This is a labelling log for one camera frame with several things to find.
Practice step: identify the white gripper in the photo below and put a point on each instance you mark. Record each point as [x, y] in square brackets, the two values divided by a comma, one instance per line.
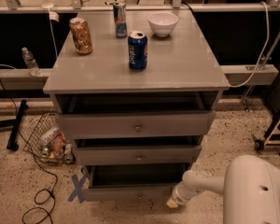
[180, 196]

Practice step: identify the grey bottom drawer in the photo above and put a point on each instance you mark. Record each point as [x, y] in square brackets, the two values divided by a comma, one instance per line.
[132, 181]

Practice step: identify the grey drawer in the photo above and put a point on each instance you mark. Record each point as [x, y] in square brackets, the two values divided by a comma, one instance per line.
[135, 155]
[132, 181]
[124, 125]

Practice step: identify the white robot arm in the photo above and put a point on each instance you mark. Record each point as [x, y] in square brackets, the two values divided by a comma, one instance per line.
[250, 189]

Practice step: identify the grey middle drawer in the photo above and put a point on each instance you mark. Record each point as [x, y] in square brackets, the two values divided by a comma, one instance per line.
[135, 155]

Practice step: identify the grey top drawer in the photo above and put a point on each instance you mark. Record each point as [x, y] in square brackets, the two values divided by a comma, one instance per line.
[124, 125]

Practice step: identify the grey wooden drawer cabinet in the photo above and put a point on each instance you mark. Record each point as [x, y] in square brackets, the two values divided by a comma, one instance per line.
[182, 75]

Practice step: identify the blue Pepsi can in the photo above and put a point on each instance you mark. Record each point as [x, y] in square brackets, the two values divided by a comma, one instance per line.
[137, 47]

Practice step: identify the black metal bar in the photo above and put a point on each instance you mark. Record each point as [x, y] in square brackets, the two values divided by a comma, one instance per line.
[12, 141]

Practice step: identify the white ceramic bowl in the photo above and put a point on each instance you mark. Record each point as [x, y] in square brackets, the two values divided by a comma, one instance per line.
[162, 23]

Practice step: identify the gold soda can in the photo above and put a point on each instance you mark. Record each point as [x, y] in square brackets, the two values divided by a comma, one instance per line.
[81, 35]

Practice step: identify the clear plastic water bottle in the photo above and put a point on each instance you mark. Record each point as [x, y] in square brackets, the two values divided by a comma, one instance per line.
[30, 62]

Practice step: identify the slim Red Bull can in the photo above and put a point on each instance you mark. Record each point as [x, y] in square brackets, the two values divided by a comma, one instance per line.
[119, 13]

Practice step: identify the black wheeled cart frame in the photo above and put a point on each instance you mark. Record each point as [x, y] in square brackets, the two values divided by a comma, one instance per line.
[270, 138]

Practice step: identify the wire basket with trash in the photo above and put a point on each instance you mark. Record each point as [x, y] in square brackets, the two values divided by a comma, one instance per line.
[46, 141]

